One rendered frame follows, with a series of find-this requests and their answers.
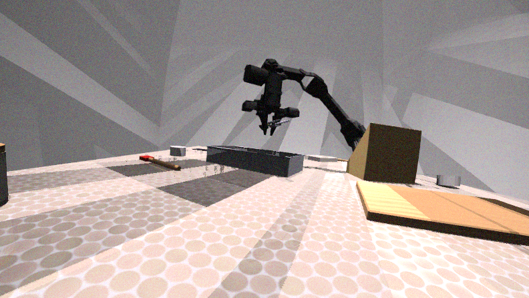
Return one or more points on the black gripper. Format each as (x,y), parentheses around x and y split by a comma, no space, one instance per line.
(271,103)

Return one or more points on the white cylinder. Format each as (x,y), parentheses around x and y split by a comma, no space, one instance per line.
(177,150)

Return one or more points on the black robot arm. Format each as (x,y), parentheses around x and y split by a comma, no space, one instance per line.
(272,74)

